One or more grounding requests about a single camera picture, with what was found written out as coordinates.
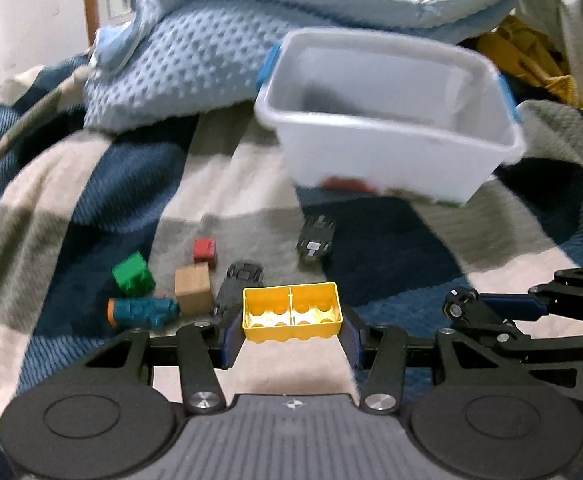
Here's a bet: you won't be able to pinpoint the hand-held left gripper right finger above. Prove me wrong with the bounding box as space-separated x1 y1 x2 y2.
338 306 478 414

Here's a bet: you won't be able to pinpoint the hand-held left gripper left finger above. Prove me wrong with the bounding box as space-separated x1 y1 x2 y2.
84 319 246 414

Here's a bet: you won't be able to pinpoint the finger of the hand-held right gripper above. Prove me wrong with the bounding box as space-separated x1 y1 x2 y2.
443 287 583 367
528 266 583 334

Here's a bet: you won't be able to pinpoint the yellow toy building block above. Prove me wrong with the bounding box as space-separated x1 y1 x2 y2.
242 282 343 344

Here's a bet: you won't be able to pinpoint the white plastic container blue handles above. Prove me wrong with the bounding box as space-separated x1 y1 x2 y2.
254 28 527 207

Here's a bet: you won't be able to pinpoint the black toy car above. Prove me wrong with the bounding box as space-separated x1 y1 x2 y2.
212 261 265 319
296 214 337 261

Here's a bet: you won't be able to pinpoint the plain wooden toy block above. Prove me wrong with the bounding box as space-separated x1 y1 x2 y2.
174 263 214 315

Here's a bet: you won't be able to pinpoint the small red toy block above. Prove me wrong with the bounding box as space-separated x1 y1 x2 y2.
194 238 218 267

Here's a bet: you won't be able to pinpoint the teal and orange toy car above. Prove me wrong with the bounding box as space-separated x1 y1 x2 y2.
107 295 180 330

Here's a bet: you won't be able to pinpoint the green toy block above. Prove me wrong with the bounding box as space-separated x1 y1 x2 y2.
112 252 154 295

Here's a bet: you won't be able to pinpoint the red toy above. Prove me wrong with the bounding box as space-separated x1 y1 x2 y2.
320 176 378 194

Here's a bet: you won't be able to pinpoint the yellow knitted cloth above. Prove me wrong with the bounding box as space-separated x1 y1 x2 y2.
475 14 583 132

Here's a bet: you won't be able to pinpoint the light blue dotted blanket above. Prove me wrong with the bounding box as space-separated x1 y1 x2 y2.
84 0 543 134

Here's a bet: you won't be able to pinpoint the white cloth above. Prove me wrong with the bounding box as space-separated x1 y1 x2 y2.
516 0 583 111

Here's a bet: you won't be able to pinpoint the wooden door frame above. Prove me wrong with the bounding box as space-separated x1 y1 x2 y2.
82 0 98 47

